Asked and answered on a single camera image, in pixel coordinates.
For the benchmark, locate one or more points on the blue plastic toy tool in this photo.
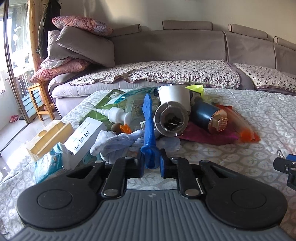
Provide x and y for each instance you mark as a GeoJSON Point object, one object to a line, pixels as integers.
{"type": "Point", "coordinates": [149, 150]}

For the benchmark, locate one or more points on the yellow green plastic funnel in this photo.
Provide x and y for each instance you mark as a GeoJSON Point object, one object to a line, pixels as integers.
{"type": "Point", "coordinates": [195, 90]}

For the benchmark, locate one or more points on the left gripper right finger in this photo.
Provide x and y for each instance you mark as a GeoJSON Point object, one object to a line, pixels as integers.
{"type": "Point", "coordinates": [179, 169]}

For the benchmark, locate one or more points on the patterned sofa cover right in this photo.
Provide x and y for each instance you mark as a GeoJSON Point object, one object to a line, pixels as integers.
{"type": "Point", "coordinates": [265, 77]}

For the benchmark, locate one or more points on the teal tissue pack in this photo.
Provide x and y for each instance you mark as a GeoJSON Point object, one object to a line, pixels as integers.
{"type": "Point", "coordinates": [56, 161]}

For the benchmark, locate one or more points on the patterned sofa cover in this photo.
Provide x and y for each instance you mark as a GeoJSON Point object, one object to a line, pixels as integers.
{"type": "Point", "coordinates": [265, 77]}
{"type": "Point", "coordinates": [212, 73]}

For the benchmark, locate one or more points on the magenta drawstring pouch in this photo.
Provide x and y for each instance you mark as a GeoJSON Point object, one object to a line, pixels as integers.
{"type": "Point", "coordinates": [196, 134]}

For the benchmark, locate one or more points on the dark blue shaver device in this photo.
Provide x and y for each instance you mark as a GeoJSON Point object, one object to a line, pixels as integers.
{"type": "Point", "coordinates": [208, 117]}

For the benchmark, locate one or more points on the orange snack packet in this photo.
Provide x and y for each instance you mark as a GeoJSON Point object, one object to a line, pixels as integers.
{"type": "Point", "coordinates": [239, 125]}

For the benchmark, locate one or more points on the wooden stool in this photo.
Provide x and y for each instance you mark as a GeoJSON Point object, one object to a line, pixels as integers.
{"type": "Point", "coordinates": [43, 106]}

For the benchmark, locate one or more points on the orange clothespin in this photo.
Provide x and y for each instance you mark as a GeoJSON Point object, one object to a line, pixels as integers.
{"type": "Point", "coordinates": [125, 129]}

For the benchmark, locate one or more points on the pink floral pillow bottom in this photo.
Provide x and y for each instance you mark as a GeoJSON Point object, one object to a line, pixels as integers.
{"type": "Point", "coordinates": [73, 66]}

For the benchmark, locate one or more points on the wooden organizer box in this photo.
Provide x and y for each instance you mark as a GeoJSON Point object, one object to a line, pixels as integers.
{"type": "Point", "coordinates": [56, 131]}

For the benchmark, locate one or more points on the pink floral pillow top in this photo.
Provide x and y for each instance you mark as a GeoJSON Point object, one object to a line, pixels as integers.
{"type": "Point", "coordinates": [84, 23]}

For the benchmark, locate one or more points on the grey back cushion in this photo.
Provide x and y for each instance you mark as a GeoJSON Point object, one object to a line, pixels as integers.
{"type": "Point", "coordinates": [98, 49]}

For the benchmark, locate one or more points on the white printed box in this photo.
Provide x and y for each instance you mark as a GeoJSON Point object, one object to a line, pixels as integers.
{"type": "Point", "coordinates": [83, 138]}

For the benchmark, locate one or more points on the patterned sofa cover left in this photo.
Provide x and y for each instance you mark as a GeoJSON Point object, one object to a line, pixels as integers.
{"type": "Point", "coordinates": [212, 73]}

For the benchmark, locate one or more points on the white pump spray bottle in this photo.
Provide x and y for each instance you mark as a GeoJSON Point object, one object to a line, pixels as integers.
{"type": "Point", "coordinates": [115, 115]}

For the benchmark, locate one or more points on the green packaging card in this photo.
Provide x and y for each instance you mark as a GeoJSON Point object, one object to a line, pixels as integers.
{"type": "Point", "coordinates": [107, 102]}

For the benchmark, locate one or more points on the white and blue cloth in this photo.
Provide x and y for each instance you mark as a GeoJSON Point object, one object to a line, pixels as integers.
{"type": "Point", "coordinates": [111, 146]}

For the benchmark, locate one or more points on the white cylindrical container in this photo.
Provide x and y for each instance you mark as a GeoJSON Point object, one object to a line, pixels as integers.
{"type": "Point", "coordinates": [172, 116]}

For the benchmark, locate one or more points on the grey sectional sofa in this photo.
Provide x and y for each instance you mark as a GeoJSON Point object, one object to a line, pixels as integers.
{"type": "Point", "coordinates": [180, 40]}

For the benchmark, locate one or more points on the pink floral pillow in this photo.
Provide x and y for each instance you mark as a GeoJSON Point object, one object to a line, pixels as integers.
{"type": "Point", "coordinates": [84, 23]}
{"type": "Point", "coordinates": [73, 66]}

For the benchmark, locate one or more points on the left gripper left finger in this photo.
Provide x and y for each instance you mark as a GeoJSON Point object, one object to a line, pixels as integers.
{"type": "Point", "coordinates": [116, 175]}

